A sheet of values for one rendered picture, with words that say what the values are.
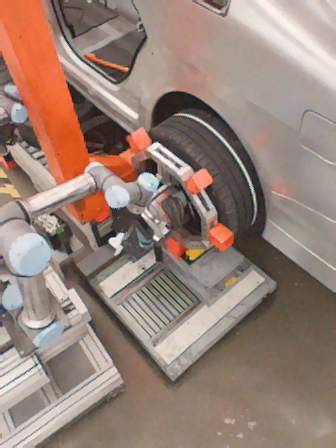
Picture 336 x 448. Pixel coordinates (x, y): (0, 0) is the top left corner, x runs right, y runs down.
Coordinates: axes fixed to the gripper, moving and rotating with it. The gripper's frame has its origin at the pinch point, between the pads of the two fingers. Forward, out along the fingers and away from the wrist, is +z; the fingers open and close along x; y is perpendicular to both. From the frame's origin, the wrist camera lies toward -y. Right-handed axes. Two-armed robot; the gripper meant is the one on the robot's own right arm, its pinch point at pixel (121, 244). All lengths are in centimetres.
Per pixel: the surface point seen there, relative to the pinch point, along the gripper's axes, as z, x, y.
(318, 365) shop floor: 45, -29, -126
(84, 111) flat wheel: 41, -146, 59
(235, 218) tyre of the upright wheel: -18, -27, -40
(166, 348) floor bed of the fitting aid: 76, -20, -50
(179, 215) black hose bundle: -14.2, -16.1, -16.3
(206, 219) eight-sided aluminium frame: -15.7, -20.0, -27.7
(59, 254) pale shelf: 64, -38, 26
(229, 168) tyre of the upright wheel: -35, -33, -26
